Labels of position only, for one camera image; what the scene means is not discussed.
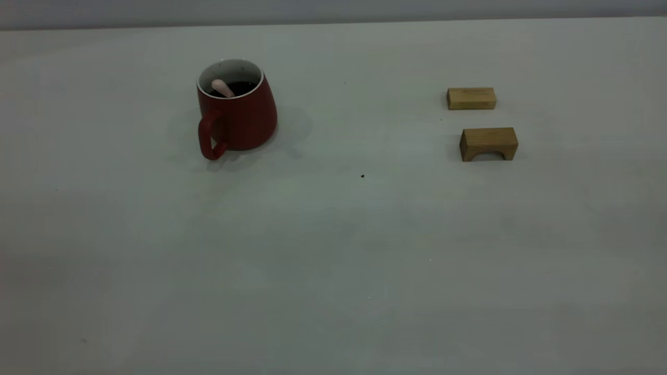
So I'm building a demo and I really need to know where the flat rectangular wooden block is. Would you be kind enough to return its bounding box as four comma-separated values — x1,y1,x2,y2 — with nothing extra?
447,87,497,110

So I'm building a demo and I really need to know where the arched wooden block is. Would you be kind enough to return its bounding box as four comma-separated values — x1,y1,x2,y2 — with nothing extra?
459,127,519,163

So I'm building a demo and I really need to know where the red cup with white interior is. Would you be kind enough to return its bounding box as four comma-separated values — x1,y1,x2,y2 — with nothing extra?
196,58,278,160

